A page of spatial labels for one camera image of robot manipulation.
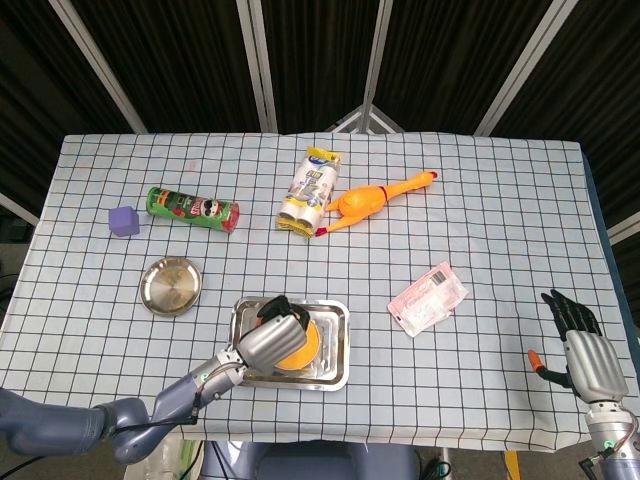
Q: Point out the clear plastic bag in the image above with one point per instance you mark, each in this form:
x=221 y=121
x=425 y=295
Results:
x=172 y=462

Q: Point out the orange-yellow powder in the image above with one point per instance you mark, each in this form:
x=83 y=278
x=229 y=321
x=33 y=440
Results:
x=309 y=345

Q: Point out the purple foam cube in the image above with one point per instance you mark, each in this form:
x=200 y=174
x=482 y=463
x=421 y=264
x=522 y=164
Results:
x=124 y=222

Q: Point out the white screen frame post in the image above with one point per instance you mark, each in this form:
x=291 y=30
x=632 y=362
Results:
x=258 y=70
x=20 y=207
x=625 y=227
x=525 y=67
x=101 y=70
x=376 y=50

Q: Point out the rectangular steel tray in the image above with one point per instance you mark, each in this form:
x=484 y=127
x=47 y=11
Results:
x=332 y=370

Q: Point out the dark blue under cloth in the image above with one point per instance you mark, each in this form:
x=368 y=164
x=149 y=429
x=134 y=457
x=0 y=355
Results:
x=600 y=200

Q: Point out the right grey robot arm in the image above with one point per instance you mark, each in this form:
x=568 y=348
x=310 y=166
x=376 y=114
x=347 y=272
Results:
x=612 y=442

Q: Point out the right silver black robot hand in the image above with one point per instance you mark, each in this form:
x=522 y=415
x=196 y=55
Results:
x=595 y=362

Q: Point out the orange rubber chicken toy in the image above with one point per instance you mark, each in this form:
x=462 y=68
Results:
x=362 y=202

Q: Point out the pink white plastic packet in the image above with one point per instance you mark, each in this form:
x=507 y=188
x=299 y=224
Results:
x=427 y=300

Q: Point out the white checked tablecloth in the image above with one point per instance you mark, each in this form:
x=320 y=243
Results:
x=500 y=225

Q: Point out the round steel plate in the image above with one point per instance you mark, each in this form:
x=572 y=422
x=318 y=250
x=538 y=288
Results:
x=171 y=287

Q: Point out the green chips can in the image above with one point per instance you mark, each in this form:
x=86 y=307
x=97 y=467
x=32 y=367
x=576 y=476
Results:
x=190 y=207

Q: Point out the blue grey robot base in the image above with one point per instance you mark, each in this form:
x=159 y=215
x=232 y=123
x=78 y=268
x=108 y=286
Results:
x=310 y=462

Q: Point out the pack of trash bag rolls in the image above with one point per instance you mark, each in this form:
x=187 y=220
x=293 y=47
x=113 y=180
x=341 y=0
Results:
x=310 y=192

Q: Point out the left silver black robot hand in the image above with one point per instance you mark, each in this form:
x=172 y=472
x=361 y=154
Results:
x=270 y=345

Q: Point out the white bowl of orange powder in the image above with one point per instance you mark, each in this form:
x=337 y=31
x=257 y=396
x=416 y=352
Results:
x=300 y=366

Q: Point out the white screen foot bracket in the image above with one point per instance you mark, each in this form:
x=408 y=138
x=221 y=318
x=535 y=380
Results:
x=367 y=114

